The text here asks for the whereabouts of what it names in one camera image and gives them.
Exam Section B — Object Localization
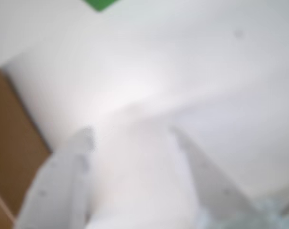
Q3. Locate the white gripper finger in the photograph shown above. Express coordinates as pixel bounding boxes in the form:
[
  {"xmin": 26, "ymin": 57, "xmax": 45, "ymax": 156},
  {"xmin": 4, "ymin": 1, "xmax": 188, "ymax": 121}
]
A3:
[
  {"xmin": 169, "ymin": 126, "xmax": 263, "ymax": 229},
  {"xmin": 15, "ymin": 126, "xmax": 98, "ymax": 229}
]

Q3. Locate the green cube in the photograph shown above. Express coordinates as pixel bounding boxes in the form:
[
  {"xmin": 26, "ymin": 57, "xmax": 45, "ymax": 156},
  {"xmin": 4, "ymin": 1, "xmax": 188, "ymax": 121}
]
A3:
[{"xmin": 83, "ymin": 0, "xmax": 121, "ymax": 13}]

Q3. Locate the brown cardboard box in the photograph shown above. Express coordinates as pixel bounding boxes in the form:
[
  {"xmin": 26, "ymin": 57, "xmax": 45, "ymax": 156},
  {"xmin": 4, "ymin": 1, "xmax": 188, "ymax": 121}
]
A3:
[{"xmin": 0, "ymin": 68, "xmax": 52, "ymax": 229}]

